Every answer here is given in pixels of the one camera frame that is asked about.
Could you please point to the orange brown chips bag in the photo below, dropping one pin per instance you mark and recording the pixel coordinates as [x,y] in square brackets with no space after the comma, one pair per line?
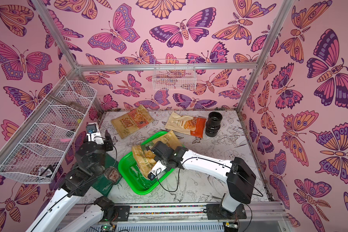
[132,121]

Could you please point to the beige orange chips bag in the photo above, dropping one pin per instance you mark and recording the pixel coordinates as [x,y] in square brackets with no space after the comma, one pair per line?
[188,125]

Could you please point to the black object in rack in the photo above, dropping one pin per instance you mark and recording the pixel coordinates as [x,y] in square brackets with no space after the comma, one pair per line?
[47,171]

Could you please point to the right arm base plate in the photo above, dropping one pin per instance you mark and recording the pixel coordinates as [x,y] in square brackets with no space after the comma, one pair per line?
[216,211]

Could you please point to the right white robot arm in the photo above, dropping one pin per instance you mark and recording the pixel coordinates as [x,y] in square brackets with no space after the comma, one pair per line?
[238,176]

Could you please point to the green plastic mesh basket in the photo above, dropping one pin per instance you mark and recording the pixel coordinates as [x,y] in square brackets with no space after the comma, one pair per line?
[133,176]

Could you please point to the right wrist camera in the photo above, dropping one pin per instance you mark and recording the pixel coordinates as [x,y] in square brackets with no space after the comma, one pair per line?
[156,170]

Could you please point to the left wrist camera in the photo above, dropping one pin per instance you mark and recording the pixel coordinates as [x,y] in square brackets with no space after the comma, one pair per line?
[92,132]

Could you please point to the long white wire rack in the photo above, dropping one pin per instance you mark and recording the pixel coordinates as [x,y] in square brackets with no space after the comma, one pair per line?
[53,117]

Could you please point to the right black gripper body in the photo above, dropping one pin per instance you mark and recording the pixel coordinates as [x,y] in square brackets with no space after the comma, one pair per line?
[155,149]

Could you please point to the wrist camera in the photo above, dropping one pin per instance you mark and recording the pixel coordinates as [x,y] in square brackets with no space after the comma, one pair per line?
[92,132]
[156,170]

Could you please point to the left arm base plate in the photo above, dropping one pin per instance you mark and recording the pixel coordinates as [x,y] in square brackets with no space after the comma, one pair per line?
[116,213]

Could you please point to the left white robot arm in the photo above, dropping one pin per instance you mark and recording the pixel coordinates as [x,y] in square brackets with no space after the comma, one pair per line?
[75,185]

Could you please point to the tan kraft Chips bag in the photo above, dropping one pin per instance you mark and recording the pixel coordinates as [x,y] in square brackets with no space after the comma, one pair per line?
[144,157]

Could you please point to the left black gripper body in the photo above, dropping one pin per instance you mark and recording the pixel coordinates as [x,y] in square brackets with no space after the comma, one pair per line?
[108,146]

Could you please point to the black camera lens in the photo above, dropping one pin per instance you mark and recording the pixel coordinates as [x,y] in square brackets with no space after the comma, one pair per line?
[213,124]

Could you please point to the small white wire basket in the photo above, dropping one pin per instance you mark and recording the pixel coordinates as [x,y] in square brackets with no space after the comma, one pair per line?
[174,75]

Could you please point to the dark green Real chips bag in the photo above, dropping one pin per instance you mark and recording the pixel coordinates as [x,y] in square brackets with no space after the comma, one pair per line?
[110,178]

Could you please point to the aluminium mounting rail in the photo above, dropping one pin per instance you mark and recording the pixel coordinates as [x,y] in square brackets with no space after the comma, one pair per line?
[193,212]

